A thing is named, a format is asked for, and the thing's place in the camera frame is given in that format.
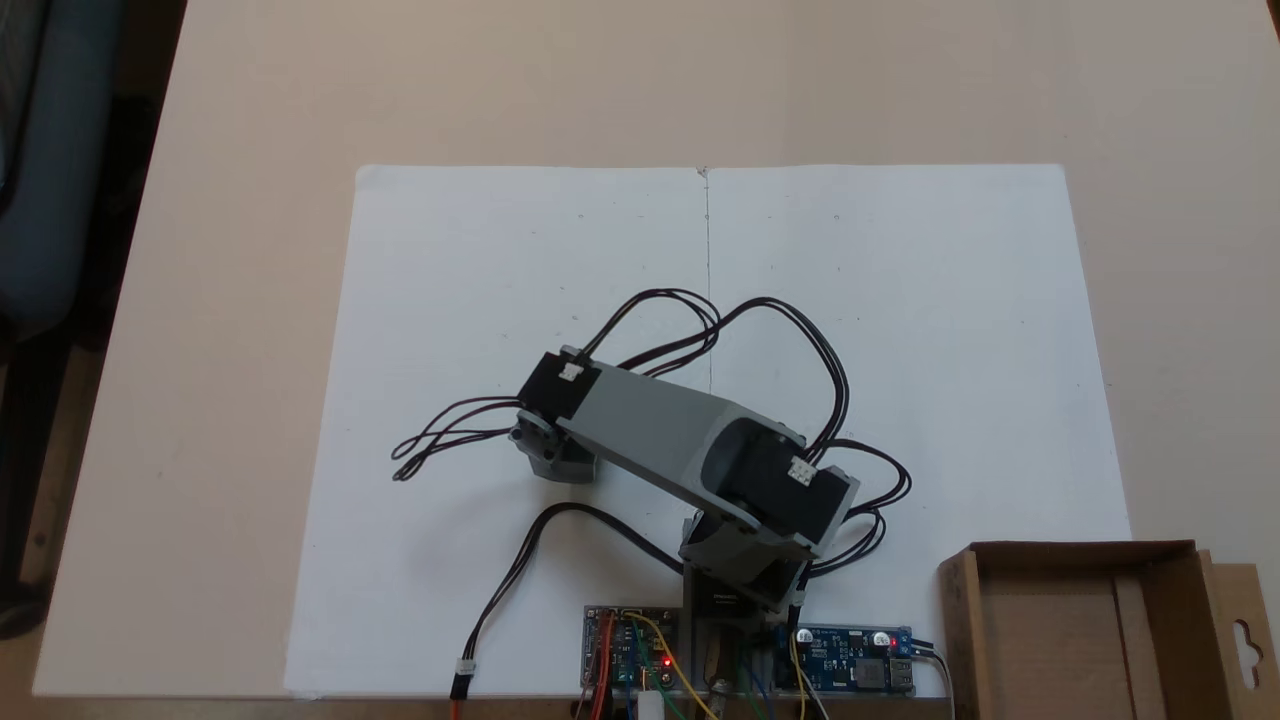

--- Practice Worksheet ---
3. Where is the blue circuit board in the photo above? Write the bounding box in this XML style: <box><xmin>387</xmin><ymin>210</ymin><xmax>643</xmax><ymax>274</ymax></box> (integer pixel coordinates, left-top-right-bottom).
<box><xmin>775</xmin><ymin>625</ymin><xmax>917</xmax><ymax>697</ymax></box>

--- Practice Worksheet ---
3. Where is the green circuit board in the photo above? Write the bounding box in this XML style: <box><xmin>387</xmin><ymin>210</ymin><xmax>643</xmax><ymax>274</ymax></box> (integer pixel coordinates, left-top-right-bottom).
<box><xmin>582</xmin><ymin>605</ymin><xmax>683</xmax><ymax>693</ymax></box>

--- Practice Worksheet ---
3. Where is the black arm servo cable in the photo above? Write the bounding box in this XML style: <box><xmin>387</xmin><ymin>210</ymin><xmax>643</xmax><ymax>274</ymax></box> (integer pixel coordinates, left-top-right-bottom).
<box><xmin>584</xmin><ymin>288</ymin><xmax>914</xmax><ymax>583</ymax></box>

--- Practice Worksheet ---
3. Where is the black gripper servo cable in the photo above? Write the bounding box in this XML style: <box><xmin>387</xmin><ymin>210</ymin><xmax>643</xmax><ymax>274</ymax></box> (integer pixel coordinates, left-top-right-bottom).
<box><xmin>390</xmin><ymin>395</ymin><xmax>527</xmax><ymax>485</ymax></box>

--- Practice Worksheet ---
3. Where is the black cable with white connector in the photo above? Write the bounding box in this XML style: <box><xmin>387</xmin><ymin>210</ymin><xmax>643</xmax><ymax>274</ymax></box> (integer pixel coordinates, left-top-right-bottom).
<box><xmin>448</xmin><ymin>502</ymin><xmax>687</xmax><ymax>701</ymax></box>

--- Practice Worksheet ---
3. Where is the white paper sheet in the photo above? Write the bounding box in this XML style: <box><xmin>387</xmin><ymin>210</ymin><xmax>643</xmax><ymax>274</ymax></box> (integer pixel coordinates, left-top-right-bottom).
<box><xmin>283</xmin><ymin>164</ymin><xmax>713</xmax><ymax>701</ymax></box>
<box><xmin>700</xmin><ymin>163</ymin><xmax>1134</xmax><ymax>701</ymax></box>

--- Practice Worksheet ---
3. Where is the dark blue chair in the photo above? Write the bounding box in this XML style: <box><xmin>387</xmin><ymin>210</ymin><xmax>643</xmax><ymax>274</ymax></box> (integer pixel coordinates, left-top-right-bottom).
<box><xmin>0</xmin><ymin>0</ymin><xmax>191</xmax><ymax>641</ymax></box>

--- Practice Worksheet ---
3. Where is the brown cardboard box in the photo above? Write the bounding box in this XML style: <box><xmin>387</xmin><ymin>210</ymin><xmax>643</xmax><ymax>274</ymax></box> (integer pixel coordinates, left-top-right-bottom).
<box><xmin>937</xmin><ymin>540</ymin><xmax>1280</xmax><ymax>720</ymax></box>

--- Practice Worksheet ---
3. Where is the yellow jumper wire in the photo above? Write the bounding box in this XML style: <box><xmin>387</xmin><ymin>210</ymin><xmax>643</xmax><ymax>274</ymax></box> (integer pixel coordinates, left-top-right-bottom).
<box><xmin>625</xmin><ymin>612</ymin><xmax>721</xmax><ymax>720</ymax></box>

